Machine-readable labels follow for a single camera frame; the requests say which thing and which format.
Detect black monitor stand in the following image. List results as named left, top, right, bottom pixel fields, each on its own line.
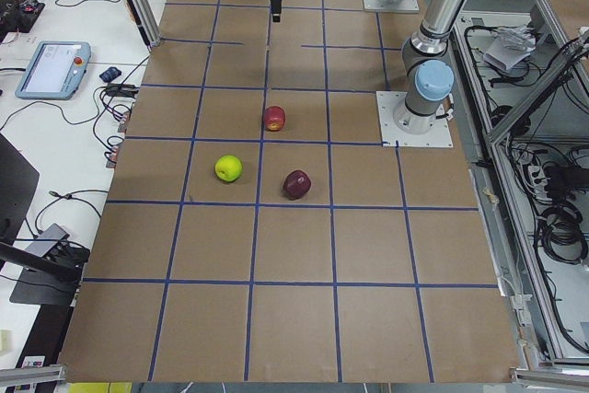
left=1, top=137, right=89, bottom=306

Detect red yellow apple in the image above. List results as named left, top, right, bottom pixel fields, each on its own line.
left=262, top=106, right=286, bottom=132

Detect dark red apple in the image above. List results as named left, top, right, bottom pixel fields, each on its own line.
left=283, top=169, right=312, bottom=200

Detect near teach pendant tablet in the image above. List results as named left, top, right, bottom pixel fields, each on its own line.
left=15, top=40, right=92, bottom=100

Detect coiled black cables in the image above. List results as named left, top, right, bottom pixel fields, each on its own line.
left=533, top=202, right=589, bottom=268

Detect green apple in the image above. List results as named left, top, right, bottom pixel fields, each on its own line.
left=214, top=155, right=243, bottom=182

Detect dark blue pouch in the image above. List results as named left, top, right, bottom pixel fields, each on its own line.
left=99, top=66, right=121, bottom=83

